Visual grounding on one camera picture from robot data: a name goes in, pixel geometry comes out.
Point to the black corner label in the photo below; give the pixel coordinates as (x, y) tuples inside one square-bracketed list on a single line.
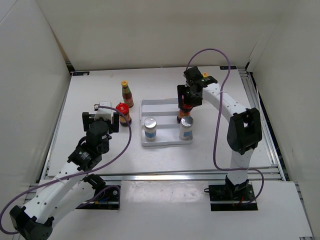
[(81, 73), (226, 67)]

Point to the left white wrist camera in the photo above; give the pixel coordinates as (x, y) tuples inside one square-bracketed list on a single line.
[(102, 113)]

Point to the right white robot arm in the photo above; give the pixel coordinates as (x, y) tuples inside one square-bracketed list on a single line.
[(244, 124)]

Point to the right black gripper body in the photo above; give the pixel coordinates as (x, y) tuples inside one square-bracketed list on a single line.
[(190, 98)]

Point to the aluminium front rail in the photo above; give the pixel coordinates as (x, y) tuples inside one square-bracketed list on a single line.
[(271, 173)]

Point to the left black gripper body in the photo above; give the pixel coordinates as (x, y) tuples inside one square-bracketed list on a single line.
[(106, 148)]

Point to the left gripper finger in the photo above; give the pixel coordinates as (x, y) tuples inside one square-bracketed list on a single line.
[(87, 120), (115, 123)]

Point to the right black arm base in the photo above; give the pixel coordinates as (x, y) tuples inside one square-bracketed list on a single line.
[(221, 201)]

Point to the left tall yellow-cap sauce bottle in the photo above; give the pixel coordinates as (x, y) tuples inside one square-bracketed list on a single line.
[(127, 94)]

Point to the silver-lid white shaker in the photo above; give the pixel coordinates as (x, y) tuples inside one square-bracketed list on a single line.
[(150, 128), (186, 127)]

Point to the right black corner label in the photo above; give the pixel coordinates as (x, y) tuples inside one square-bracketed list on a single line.
[(226, 67)]

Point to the red-lid sauce jar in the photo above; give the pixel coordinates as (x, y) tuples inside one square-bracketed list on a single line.
[(125, 118), (184, 111)]

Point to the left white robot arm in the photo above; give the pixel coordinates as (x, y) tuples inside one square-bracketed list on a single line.
[(75, 186)]

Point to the white divided organizer tray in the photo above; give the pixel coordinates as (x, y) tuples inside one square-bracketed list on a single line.
[(165, 112)]

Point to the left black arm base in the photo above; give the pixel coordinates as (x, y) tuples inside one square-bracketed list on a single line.
[(109, 199)]

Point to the left black corner label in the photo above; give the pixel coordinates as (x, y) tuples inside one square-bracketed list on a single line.
[(81, 73)]

